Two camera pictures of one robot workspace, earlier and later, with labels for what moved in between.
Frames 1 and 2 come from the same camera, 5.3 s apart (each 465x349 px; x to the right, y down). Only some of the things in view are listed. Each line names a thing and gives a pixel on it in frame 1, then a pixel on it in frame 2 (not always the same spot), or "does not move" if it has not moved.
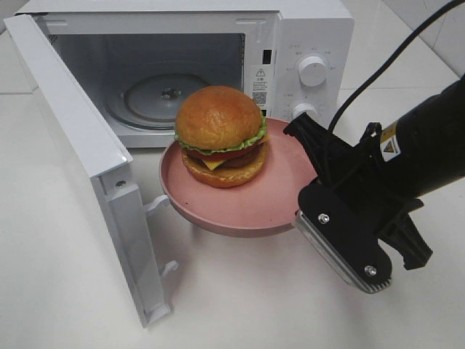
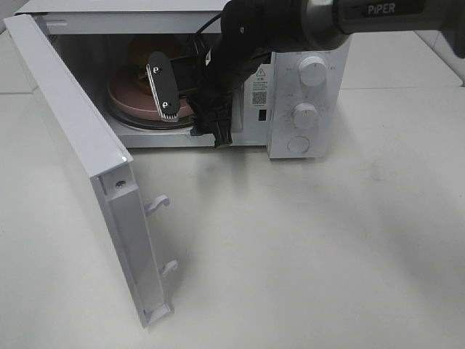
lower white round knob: (305, 107) does not move
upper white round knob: (312, 70) does not move
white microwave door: (127, 222) does not move
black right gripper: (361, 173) to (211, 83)
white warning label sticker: (259, 85) does not move
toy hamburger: (221, 131) to (140, 51)
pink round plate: (268, 203) to (126, 95)
